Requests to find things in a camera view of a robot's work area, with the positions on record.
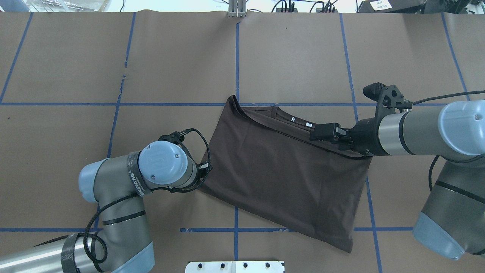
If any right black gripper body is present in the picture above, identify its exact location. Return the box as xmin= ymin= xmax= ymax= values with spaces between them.
xmin=349 ymin=83 xmax=413 ymax=157

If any black box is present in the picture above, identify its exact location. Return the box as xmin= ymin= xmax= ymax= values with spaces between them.
xmin=357 ymin=0 xmax=426 ymax=14

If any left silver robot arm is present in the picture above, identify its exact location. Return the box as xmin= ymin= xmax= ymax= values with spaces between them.
xmin=1 ymin=128 xmax=213 ymax=273

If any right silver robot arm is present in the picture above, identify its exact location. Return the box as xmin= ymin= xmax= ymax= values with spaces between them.
xmin=310 ymin=83 xmax=485 ymax=260

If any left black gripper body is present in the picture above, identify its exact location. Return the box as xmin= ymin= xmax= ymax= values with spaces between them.
xmin=159 ymin=129 xmax=213 ymax=193

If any dark brown t-shirt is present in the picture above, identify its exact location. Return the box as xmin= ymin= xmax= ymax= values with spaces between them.
xmin=200 ymin=95 xmax=371 ymax=253

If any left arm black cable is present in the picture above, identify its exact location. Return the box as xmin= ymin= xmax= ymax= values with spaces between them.
xmin=34 ymin=128 xmax=213 ymax=273

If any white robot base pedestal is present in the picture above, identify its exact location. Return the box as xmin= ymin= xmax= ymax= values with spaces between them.
xmin=185 ymin=260 xmax=286 ymax=273

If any aluminium frame post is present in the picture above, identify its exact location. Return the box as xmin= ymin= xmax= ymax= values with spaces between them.
xmin=226 ymin=0 xmax=247 ymax=17

